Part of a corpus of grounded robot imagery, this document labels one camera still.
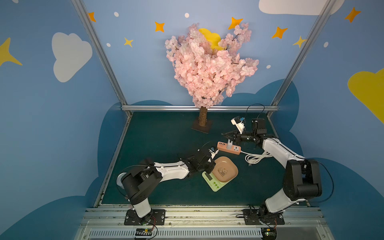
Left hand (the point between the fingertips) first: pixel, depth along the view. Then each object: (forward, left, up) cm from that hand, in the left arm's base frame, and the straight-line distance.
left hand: (213, 159), depth 88 cm
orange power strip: (+11, -7, -5) cm, 14 cm away
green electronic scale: (-13, -1, -6) cm, 14 cm away
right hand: (+11, -8, +10) cm, 17 cm away
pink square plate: (-5, -7, -4) cm, 10 cm away
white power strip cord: (+4, -25, -6) cm, 26 cm away
